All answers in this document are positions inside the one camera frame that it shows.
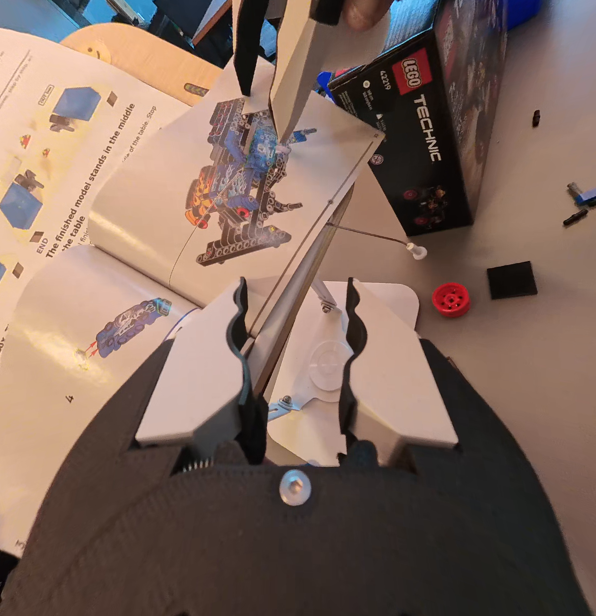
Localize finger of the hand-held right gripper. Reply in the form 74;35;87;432
232;0;271;97
269;0;323;142

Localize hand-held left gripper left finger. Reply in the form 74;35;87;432
134;277;254;446

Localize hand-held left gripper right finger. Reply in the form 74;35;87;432
339;278;459;448

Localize instruction booklet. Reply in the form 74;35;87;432
0;26;386;559

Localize person's right hand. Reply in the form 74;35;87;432
343;0;394;32

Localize red wheel rim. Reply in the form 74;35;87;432
432;282;472;318

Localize white book stand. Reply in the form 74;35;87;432
250;190;420;467

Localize small black tile piece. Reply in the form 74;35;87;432
486;261;539;300

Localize black toy set box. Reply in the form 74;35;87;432
327;0;510;237

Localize blue storage bin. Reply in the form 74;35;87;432
507;0;544;25

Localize scattered small brick pieces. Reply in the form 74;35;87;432
531;110;596;227

